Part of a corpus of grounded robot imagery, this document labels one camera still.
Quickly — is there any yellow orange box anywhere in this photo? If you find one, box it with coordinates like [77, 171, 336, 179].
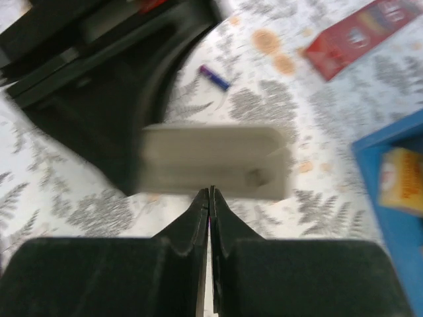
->
[379, 147, 422, 217]

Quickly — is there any blue yellow pink shelf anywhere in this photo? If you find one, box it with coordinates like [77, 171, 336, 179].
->
[352, 111, 422, 316]

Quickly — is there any blue battery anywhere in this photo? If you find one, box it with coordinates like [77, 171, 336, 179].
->
[198, 65, 231, 91]

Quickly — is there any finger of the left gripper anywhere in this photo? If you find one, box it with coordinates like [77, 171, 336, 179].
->
[1, 1, 223, 195]

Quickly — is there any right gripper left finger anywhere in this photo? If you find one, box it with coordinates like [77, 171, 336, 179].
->
[1, 189, 210, 316]

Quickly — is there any white remote control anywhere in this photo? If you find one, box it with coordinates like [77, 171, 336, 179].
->
[135, 124, 291, 201]

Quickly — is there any floral table mat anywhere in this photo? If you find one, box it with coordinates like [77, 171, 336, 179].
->
[1, 1, 395, 316]

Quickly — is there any red toothpaste box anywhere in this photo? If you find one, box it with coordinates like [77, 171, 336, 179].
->
[305, 0, 422, 81]

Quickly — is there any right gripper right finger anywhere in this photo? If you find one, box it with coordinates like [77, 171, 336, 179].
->
[210, 188, 413, 316]

